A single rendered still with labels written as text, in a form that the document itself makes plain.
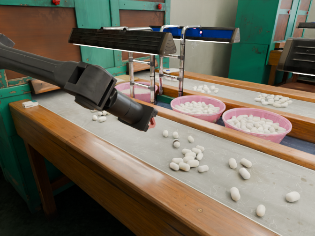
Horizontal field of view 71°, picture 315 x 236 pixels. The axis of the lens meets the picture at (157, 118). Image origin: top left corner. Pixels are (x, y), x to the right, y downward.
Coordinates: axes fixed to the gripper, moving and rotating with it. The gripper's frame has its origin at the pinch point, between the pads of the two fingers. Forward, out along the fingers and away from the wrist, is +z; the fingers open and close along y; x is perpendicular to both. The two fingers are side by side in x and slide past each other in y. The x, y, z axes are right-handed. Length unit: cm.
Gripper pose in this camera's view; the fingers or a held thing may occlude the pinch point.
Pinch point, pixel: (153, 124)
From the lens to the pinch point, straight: 65.3
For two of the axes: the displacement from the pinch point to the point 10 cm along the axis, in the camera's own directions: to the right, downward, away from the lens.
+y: -7.5, -2.7, 6.0
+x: -4.1, 9.0, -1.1
